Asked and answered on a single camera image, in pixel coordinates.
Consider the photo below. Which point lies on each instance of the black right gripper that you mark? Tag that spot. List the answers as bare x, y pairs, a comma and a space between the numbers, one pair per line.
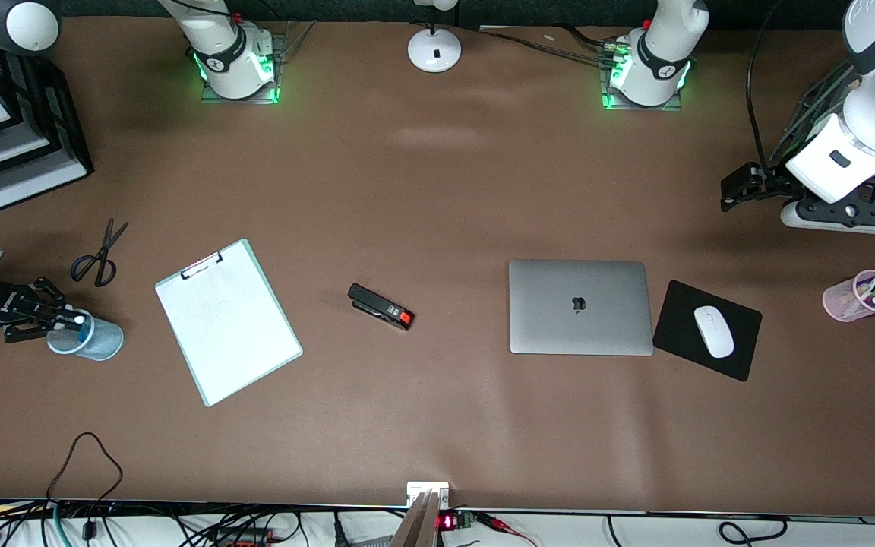
6, 303

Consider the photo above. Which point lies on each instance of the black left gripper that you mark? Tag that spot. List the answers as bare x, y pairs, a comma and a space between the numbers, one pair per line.
775, 182

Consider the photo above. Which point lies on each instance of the blue marker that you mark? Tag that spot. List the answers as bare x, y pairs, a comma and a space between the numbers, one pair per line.
80, 319

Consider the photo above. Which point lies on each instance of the grey laptop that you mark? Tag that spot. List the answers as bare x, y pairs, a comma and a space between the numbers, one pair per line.
582, 308

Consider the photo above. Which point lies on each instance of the light blue mesh cup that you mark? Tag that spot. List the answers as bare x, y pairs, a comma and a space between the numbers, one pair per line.
99, 342

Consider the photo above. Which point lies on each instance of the black scissors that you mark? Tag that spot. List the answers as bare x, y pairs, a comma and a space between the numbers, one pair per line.
106, 254

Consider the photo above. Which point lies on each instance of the white computer mouse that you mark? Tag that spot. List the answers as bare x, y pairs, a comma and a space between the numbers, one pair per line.
713, 332

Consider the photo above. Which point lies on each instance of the pink translucent cup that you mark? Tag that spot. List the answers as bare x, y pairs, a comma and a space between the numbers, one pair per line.
840, 300

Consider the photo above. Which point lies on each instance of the black mouse pad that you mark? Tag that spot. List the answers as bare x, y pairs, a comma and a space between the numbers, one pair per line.
677, 327

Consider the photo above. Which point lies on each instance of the mint green clipboard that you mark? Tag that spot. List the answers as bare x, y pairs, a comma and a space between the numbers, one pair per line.
240, 342

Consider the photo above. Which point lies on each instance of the black stacked paper trays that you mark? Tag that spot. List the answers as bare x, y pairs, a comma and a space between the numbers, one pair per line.
58, 106

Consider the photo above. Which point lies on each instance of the orange black connector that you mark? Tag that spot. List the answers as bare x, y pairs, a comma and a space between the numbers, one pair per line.
244, 538

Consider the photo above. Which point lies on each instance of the black stapler with red end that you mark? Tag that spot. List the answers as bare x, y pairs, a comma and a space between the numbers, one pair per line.
377, 305

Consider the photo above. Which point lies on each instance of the white round lamp base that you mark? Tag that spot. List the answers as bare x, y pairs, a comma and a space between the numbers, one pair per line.
434, 52

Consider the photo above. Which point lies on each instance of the red LED display board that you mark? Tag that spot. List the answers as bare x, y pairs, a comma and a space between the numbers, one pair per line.
449, 521

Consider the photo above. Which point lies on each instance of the white camera bracket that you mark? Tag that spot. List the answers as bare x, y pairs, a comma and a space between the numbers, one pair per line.
416, 490

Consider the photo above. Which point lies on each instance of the wooden post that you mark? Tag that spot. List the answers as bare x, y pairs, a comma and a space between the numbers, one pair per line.
416, 528

